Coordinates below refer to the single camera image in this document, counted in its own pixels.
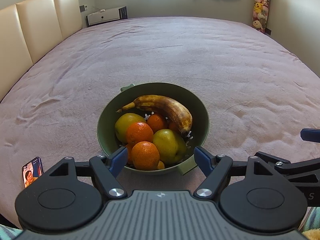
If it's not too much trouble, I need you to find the brown-spotted ripe banana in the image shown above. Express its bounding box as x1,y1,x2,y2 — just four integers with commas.
116,94,193,137

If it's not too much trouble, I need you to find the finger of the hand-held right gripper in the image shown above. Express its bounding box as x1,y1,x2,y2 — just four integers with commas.
254,151,320,180
300,128,320,142

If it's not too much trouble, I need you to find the striped teal cloth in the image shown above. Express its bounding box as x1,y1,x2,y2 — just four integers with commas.
0,224,23,240
299,206,320,233

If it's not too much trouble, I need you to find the plush toy hanging organizer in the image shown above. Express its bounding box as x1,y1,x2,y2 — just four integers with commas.
252,0,271,33

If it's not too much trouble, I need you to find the green perforated colander bowl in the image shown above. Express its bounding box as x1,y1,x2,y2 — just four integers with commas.
97,82,210,176

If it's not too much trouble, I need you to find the cream padded headboard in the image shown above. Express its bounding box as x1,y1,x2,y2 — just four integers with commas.
0,0,83,100

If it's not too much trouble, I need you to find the white low cabinet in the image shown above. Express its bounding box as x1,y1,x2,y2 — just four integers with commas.
87,6,128,27

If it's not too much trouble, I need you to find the smartphone with lit screen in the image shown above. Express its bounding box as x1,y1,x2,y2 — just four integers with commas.
22,157,43,189

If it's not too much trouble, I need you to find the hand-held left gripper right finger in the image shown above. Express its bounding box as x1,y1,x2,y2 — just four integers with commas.
194,146,277,199

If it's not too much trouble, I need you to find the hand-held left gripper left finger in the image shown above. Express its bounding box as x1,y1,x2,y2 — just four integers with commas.
49,146,129,199

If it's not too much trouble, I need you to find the yellow fluffy cloth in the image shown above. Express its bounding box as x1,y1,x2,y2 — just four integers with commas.
303,227,320,240

